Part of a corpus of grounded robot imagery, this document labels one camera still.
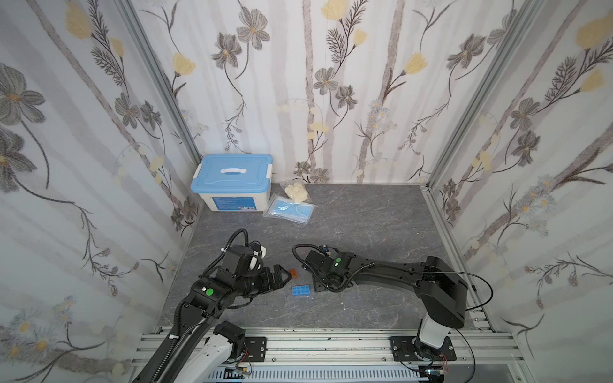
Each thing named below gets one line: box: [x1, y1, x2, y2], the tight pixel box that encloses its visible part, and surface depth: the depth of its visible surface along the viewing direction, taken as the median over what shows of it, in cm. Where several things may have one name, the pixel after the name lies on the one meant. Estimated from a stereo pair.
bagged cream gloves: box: [280, 180, 313, 204], surface depth 117 cm
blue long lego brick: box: [292, 284, 311, 297], surface depth 88 cm
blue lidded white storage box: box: [189, 153, 274, 213], surface depth 103 cm
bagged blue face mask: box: [262, 193, 318, 227], surface depth 111 cm
